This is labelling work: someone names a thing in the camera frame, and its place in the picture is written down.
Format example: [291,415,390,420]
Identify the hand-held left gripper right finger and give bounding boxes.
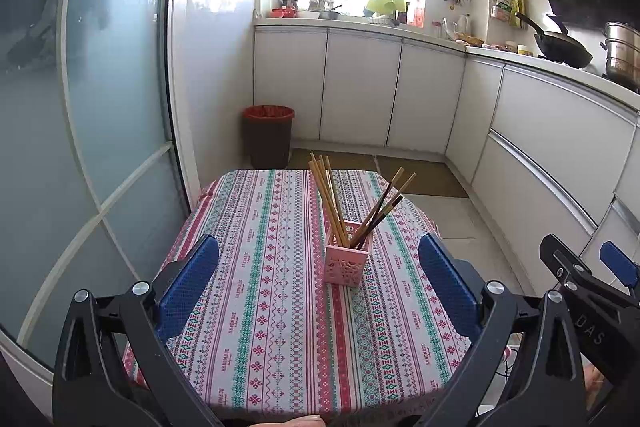
[417,232,586,427]

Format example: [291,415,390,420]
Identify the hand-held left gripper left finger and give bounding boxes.
[52,234,223,427]

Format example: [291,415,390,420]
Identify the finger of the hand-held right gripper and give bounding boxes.
[539,233,601,303]
[599,241,640,308]

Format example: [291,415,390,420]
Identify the pink perforated plastic chopstick holder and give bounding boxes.
[324,219,373,289]

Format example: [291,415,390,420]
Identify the bundle of wooden chopsticks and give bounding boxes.
[307,152,417,250]

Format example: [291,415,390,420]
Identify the person's right hand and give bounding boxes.
[584,362,608,408]

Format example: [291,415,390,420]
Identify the patterned red green tablecloth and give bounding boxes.
[122,168,473,418]

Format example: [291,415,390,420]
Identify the brown floor mat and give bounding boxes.
[287,148,471,198]

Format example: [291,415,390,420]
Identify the brown trash bin red bag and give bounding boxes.
[243,105,296,170]

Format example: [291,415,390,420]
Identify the person's leg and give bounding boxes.
[277,414,325,427]

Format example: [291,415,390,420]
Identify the white kitchen countertop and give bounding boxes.
[252,16,640,110]

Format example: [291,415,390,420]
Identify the frosted glass sliding door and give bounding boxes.
[0,0,201,378]

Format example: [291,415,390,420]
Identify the black wok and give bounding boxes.
[515,12,594,69]

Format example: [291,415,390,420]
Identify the steel steamer pot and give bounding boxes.
[600,21,640,90]

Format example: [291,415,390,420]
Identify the white lower cabinets under window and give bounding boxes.
[252,24,468,155]

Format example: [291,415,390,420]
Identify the hanging condiment packets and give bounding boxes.
[490,0,528,30]

